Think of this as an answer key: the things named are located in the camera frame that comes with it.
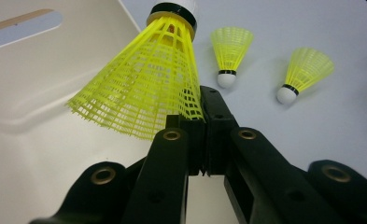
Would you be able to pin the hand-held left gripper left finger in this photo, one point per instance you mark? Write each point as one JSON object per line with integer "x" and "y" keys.
{"x": 196, "y": 146}

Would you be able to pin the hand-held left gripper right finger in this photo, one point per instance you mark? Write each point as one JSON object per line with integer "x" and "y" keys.
{"x": 218, "y": 130}

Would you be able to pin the yellow plastic shuttlecock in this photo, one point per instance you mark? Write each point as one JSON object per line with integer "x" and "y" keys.
{"x": 305, "y": 73}
{"x": 231, "y": 53}
{"x": 147, "y": 87}

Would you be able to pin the white plastic storage bin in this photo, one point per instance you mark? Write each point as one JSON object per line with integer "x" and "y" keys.
{"x": 31, "y": 93}

